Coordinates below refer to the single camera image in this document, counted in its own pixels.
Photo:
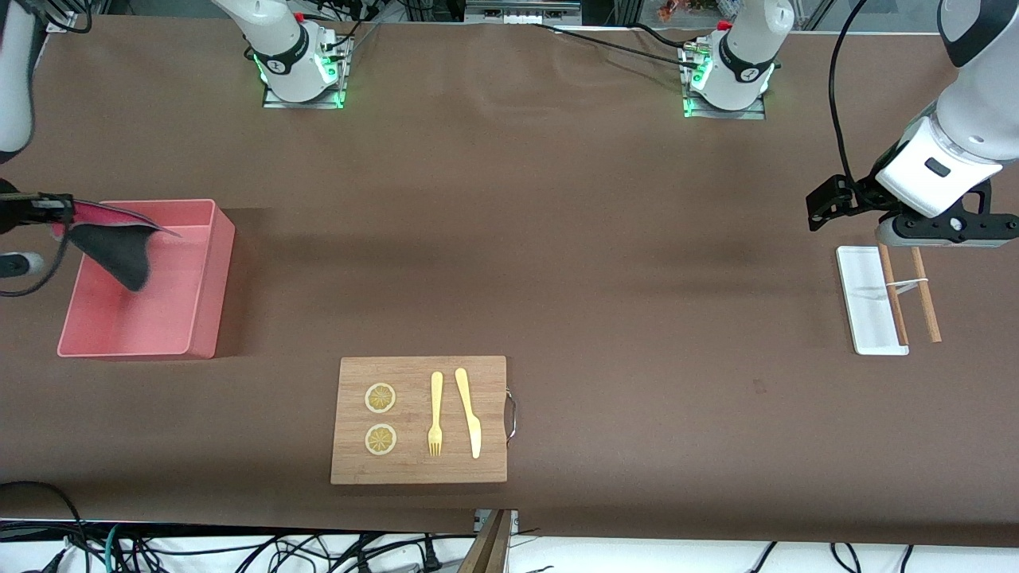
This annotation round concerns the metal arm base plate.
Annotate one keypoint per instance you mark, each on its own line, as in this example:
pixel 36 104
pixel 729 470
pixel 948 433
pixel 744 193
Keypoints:
pixel 338 91
pixel 752 113

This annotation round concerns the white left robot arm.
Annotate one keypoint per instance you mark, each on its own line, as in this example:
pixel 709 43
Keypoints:
pixel 967 135

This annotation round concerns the wooden plank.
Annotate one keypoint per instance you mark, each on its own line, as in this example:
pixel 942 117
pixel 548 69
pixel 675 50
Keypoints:
pixel 489 549

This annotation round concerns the pink and grey cloth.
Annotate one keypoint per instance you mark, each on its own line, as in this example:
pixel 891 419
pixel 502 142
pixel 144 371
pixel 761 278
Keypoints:
pixel 119 255

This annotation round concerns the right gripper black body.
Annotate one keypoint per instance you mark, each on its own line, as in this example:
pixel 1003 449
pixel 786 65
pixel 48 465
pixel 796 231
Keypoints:
pixel 9 213

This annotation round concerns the grey network switch box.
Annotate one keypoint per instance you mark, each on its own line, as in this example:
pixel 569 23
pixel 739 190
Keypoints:
pixel 521 11

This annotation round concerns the pink plastic bin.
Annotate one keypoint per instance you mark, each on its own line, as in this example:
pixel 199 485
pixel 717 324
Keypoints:
pixel 175 318

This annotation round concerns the yellow plastic knife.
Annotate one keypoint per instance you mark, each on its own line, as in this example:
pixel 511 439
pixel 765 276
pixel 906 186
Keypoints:
pixel 474 438

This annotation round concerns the white rectangular tray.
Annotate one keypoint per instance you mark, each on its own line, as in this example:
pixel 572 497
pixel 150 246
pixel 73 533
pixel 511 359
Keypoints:
pixel 864 294

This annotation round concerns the white rubber band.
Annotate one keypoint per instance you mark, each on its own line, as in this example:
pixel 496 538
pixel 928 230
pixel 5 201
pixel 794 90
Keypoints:
pixel 907 282

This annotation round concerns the yellow lemon slice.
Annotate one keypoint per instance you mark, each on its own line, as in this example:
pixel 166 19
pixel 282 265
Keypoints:
pixel 380 439
pixel 380 398

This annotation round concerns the black power plug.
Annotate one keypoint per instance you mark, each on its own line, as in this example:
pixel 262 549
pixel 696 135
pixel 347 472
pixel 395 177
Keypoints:
pixel 432 561

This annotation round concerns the wooden cutting board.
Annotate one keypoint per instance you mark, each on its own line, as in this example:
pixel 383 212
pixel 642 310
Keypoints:
pixel 410 374

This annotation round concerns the small white bracket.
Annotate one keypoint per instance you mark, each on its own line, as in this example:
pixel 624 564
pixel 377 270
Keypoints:
pixel 480 521

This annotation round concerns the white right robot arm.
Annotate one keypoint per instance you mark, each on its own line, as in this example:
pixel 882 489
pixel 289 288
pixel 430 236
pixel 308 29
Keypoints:
pixel 279 48

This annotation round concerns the yellow plastic fork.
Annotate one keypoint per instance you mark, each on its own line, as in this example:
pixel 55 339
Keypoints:
pixel 436 390

